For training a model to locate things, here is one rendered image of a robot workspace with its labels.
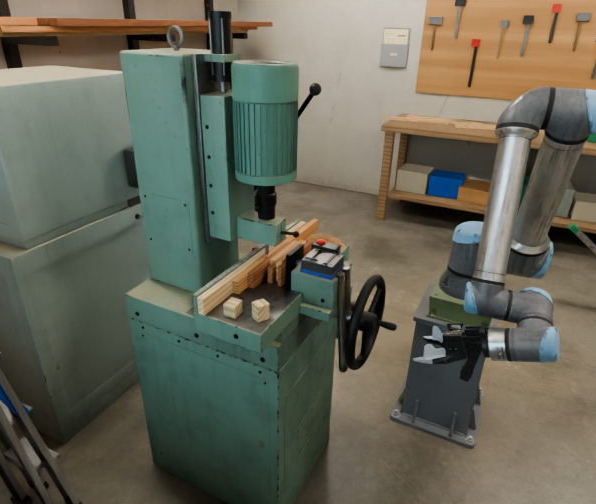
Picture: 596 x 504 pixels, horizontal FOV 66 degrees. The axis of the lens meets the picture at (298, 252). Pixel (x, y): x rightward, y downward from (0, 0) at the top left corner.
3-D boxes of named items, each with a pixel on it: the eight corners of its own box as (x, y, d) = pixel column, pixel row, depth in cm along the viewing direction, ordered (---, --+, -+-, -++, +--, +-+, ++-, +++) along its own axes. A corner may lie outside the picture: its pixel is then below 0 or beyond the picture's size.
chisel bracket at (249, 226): (275, 251, 138) (275, 225, 134) (236, 241, 143) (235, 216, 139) (287, 242, 144) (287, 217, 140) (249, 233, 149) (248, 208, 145)
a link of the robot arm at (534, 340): (560, 340, 126) (562, 370, 119) (510, 340, 132) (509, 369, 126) (556, 317, 121) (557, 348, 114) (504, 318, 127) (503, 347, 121)
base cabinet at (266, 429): (278, 532, 161) (278, 375, 130) (152, 465, 185) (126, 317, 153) (330, 440, 197) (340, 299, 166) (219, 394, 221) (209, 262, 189)
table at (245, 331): (293, 367, 114) (294, 347, 111) (194, 331, 126) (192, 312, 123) (374, 265, 162) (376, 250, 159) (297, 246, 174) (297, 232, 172)
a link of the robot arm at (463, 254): (449, 254, 192) (456, 215, 184) (492, 262, 187) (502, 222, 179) (446, 271, 179) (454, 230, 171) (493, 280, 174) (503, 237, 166)
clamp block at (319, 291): (331, 311, 131) (333, 283, 127) (289, 298, 136) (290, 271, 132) (350, 287, 142) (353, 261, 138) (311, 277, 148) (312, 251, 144)
